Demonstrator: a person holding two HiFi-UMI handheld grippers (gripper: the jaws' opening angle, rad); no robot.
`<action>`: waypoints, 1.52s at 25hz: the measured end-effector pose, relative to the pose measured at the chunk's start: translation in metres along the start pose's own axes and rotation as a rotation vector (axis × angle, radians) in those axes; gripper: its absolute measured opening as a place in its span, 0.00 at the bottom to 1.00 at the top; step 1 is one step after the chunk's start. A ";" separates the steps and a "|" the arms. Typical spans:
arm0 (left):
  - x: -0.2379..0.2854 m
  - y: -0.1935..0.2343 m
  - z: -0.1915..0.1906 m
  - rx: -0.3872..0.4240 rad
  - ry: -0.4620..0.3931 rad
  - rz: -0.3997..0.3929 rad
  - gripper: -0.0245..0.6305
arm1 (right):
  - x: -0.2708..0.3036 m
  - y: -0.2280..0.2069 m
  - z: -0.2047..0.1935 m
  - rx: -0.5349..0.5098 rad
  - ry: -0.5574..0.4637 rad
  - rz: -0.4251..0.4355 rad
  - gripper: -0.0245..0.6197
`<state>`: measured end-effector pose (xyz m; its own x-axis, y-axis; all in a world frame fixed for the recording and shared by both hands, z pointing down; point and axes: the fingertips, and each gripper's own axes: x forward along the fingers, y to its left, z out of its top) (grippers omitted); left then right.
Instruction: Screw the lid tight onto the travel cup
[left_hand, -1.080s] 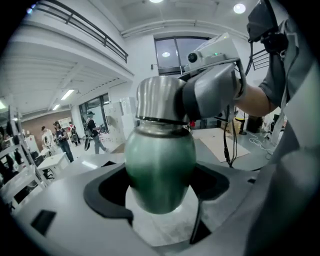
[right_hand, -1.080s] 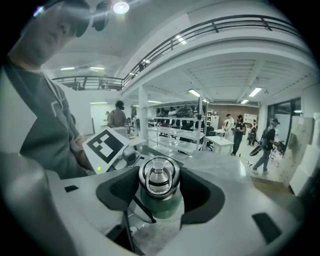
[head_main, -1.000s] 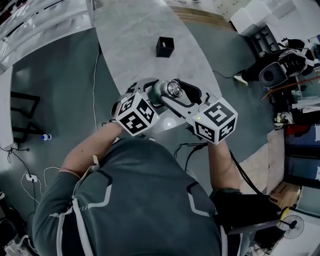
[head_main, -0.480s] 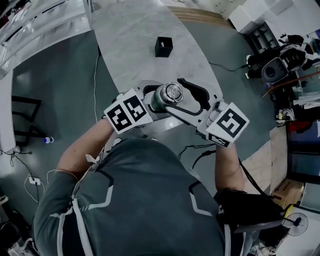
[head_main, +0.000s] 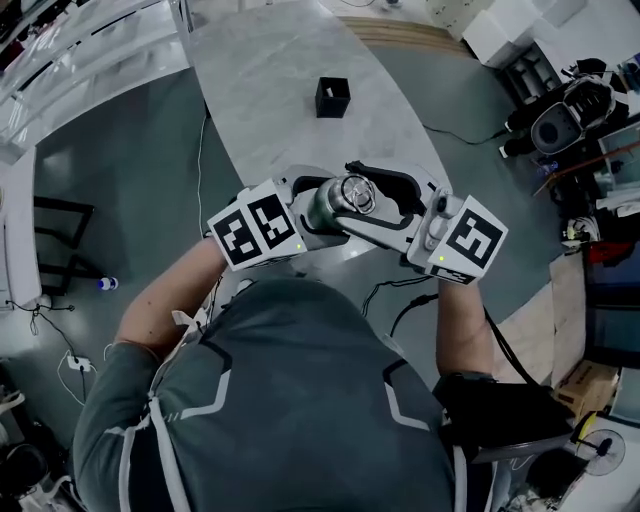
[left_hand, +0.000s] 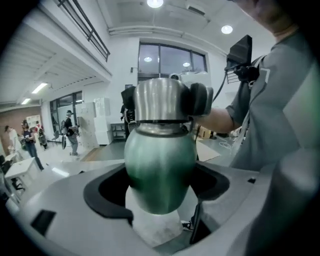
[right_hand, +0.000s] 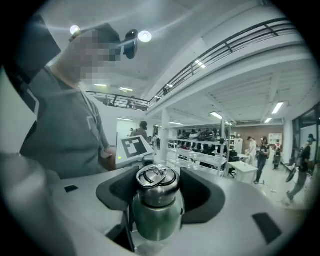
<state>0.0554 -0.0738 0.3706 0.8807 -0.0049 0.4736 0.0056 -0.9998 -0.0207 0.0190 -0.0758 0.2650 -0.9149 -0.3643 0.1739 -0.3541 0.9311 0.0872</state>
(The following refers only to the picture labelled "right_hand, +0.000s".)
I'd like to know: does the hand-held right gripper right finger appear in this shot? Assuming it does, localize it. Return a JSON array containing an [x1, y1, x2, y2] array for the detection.
[[179, 166, 305, 247]]

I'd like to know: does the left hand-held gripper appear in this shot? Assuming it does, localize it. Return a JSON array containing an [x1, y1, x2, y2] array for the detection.
[[115, 135, 156, 173]]

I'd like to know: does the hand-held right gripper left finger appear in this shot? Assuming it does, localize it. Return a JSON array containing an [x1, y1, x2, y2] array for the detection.
[[53, 165, 140, 237]]

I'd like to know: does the steel thermos bottle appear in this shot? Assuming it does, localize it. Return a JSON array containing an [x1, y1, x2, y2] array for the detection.
[[131, 192, 186, 243]]

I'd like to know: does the person's left forearm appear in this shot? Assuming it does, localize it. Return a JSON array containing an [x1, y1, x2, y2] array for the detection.
[[98, 145, 118, 173]]

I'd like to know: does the small white table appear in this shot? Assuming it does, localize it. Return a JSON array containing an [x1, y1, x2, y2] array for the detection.
[[226, 160, 260, 185]]

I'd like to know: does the white shelf rack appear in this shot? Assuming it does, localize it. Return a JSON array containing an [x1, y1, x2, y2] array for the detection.
[[165, 119, 232, 177]]

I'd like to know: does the person's torso in grey shirt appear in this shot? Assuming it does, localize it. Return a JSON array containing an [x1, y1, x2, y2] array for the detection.
[[19, 65, 118, 180]]

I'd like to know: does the person's head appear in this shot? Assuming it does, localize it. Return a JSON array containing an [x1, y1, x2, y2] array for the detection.
[[58, 23, 124, 90]]

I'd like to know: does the black mezzanine railing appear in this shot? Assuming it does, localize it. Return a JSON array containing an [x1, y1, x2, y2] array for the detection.
[[85, 16, 300, 112]]

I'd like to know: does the black head-mounted camera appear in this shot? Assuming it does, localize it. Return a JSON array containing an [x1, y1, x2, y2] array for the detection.
[[122, 28, 140, 60]]

